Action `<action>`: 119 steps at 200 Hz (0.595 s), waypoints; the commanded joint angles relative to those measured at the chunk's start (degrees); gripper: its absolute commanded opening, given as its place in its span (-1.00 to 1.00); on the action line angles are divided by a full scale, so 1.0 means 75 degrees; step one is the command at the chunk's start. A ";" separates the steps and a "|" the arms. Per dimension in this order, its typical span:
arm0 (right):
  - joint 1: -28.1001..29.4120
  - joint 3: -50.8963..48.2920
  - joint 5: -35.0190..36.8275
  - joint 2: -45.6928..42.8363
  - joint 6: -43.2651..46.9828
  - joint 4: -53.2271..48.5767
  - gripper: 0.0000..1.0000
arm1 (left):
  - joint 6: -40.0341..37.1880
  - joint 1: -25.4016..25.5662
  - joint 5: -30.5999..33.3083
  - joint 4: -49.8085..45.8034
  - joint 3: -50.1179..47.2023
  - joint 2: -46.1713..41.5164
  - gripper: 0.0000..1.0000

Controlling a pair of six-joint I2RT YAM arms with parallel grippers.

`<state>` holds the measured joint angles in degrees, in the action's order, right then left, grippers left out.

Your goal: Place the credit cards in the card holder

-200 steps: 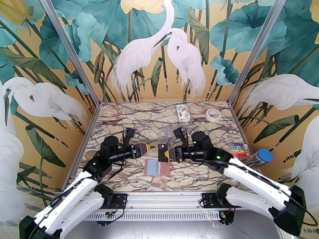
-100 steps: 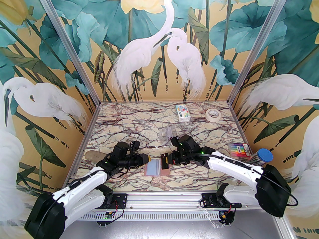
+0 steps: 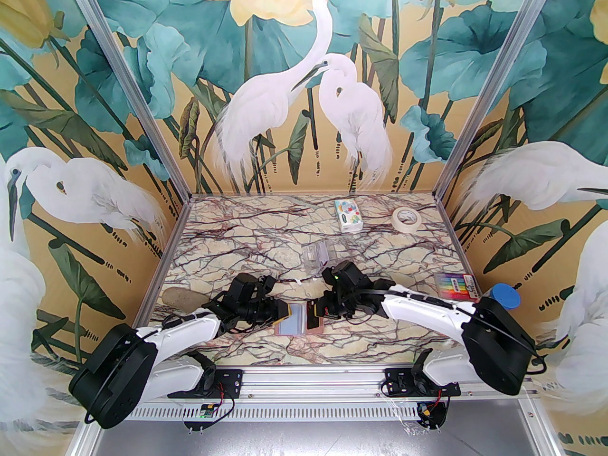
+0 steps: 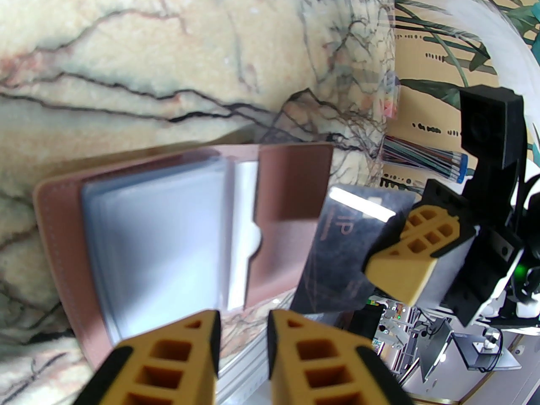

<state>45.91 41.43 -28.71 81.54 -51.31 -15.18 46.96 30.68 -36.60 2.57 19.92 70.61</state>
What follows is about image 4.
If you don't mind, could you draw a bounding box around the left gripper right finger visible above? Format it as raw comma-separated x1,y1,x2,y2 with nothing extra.
267,308,406,405

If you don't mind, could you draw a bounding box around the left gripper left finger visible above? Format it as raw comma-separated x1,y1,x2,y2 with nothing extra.
97,308,221,405

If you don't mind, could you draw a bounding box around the black VIP card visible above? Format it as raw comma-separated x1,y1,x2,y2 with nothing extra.
291,186,417,316

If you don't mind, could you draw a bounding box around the pink leather card holder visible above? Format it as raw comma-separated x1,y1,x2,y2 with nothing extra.
33,142,335,350

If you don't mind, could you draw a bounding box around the black computer monitor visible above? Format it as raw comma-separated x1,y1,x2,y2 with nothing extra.
420,318,455,383

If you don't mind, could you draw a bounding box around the pencil tube with blue lid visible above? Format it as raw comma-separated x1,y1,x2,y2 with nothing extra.
382,135,470,184

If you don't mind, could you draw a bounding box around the coloured marker pack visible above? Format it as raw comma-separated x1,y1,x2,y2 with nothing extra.
382,72,401,119

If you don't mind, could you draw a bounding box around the aluminium frame rail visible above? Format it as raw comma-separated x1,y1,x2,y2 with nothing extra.
217,332,298,402

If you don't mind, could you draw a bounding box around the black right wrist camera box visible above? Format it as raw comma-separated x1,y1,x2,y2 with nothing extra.
459,85,527,172

